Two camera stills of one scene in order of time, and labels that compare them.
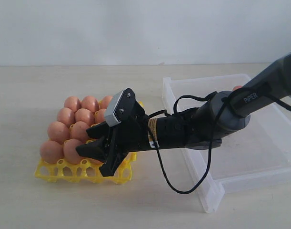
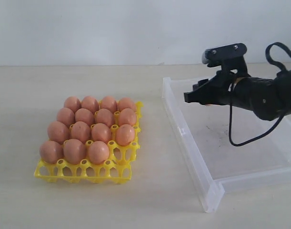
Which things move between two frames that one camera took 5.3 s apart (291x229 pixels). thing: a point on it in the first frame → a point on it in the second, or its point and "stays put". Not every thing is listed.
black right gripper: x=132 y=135 → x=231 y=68
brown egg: x=51 y=151 stays put
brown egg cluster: x=66 y=116 stays put
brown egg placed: x=105 y=102 stays put
